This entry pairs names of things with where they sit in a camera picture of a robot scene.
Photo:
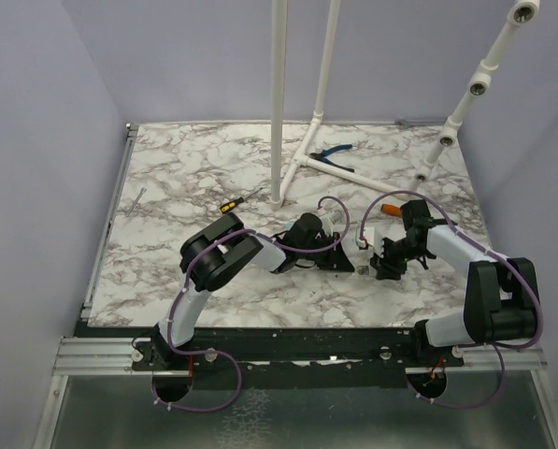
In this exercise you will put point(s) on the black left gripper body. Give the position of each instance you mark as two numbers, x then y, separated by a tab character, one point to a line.
321	257

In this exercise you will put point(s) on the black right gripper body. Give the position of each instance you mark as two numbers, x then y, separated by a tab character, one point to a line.
395	255

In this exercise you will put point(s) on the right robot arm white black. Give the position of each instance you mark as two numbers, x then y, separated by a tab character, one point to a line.
500	295

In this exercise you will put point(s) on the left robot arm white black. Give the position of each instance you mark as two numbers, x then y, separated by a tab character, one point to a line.
214	256

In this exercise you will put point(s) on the yellow black screwdriver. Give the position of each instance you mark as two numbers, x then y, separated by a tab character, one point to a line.
233	203

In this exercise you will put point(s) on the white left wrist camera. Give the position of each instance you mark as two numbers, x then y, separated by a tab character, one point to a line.
333	221

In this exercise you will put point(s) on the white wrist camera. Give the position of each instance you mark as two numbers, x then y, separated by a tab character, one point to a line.
333	221
367	240

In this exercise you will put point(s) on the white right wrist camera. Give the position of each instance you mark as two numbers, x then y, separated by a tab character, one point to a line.
367	240

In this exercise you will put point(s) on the orange handled tool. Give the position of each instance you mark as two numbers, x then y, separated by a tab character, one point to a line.
391	210

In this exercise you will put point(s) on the aluminium rail frame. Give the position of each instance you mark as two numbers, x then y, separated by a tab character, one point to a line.
187	168

